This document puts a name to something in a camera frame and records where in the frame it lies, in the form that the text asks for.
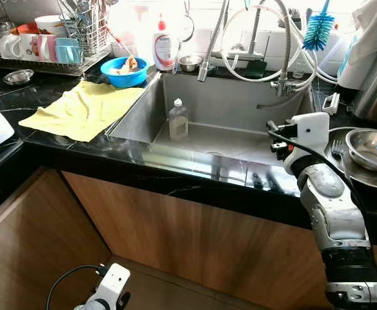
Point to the orange bowl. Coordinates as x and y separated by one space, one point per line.
28 29

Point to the white printed mug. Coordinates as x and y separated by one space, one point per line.
30 46

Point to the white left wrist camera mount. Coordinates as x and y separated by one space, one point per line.
114 279

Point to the plain white mug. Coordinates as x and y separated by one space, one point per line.
11 46

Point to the blue bottle brush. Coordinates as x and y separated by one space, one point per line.
317 32

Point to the small white plastic holder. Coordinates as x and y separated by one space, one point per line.
326 106

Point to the wooden base cabinet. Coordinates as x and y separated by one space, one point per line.
175 232

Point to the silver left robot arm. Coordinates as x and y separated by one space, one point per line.
93 305

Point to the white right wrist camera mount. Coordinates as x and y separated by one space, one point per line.
311 132

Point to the white hanging cloth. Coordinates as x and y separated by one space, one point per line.
369 32

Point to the brown food scraps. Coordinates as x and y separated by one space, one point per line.
130 63

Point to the white dish soap bottle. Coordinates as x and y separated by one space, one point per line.
164 51

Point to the light blue mug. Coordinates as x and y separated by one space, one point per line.
67 51

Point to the steel fork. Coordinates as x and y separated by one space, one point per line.
337 148

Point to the round steel plate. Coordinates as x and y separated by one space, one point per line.
366 179

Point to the stainless steel sink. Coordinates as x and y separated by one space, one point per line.
227 103

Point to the pink mug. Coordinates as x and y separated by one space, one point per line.
46 48

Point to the yellow cloth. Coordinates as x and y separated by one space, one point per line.
79 110

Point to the green sponge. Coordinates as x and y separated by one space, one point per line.
254 70

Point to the white ceramic bowl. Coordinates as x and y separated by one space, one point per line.
50 24

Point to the small shallow steel dish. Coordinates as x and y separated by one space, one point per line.
18 77

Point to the large steel bowl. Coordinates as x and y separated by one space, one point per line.
372 152

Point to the small steel bowl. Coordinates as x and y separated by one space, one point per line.
190 63

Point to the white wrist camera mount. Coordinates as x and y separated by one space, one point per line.
114 279
311 132

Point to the small steel tap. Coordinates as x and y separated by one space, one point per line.
282 85

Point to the blue plastic bowl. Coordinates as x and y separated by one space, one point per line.
121 79

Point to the steel pull-down faucet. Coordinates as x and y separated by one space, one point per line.
203 70

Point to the clear plastic bottle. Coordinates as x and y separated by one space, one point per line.
178 123

